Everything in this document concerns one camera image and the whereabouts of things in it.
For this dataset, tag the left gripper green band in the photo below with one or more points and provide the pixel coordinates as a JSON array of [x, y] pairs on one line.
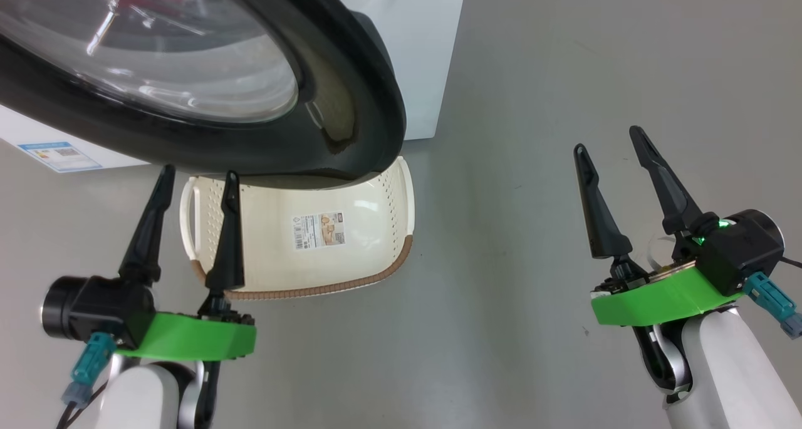
[[188, 338]]

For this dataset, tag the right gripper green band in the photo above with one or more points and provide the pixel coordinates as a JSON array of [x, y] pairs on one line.
[[664, 297]]

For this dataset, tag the black glass washing machine door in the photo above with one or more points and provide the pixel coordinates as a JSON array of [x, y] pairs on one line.
[[369, 103]]

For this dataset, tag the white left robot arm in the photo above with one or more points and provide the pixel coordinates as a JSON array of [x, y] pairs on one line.
[[138, 397]]

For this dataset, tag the white basket label sticker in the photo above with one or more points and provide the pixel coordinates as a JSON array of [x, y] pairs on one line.
[[318, 231]]

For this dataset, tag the cream perforated laundry basket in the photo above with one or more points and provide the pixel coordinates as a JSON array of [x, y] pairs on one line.
[[351, 253]]

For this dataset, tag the white washing machine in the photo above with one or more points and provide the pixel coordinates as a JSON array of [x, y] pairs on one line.
[[426, 53]]

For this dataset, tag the blue energy label sticker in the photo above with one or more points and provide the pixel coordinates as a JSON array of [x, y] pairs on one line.
[[59, 156]]

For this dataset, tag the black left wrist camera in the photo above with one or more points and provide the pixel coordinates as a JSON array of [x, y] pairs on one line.
[[94, 307]]

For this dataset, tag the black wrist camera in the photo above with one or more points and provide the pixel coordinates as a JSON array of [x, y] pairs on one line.
[[745, 247], [94, 307]]

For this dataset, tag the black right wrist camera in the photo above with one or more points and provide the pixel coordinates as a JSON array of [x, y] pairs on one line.
[[745, 247]]

